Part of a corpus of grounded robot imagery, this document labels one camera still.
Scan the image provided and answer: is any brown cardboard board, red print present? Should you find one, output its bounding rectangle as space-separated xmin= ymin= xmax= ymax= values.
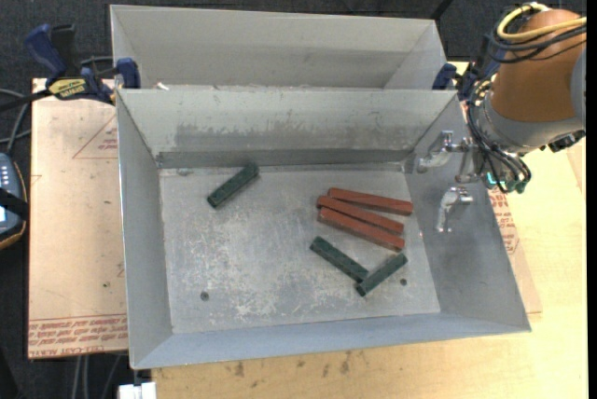
xmin=27 ymin=76 xmax=545 ymax=362

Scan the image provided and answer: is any black cylinder on white bracket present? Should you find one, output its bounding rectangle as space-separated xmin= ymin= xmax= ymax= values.
xmin=547 ymin=129 xmax=587 ymax=154

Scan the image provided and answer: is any red-brown flat block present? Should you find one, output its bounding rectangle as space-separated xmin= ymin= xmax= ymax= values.
xmin=326 ymin=186 xmax=415 ymax=217
xmin=317 ymin=206 xmax=407 ymax=253
xmin=315 ymin=195 xmax=406 ymax=236

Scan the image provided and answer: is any grey metal bin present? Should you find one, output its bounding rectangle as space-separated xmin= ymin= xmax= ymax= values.
xmin=109 ymin=4 xmax=534 ymax=371

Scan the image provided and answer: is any dark green flat block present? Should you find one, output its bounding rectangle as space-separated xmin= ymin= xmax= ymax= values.
xmin=309 ymin=235 xmax=370 ymax=283
xmin=206 ymin=161 xmax=261 ymax=210
xmin=354 ymin=252 xmax=410 ymax=298

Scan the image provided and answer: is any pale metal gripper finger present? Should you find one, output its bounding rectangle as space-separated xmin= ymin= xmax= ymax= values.
xmin=416 ymin=130 xmax=464 ymax=173
xmin=436 ymin=186 xmax=475 ymax=234

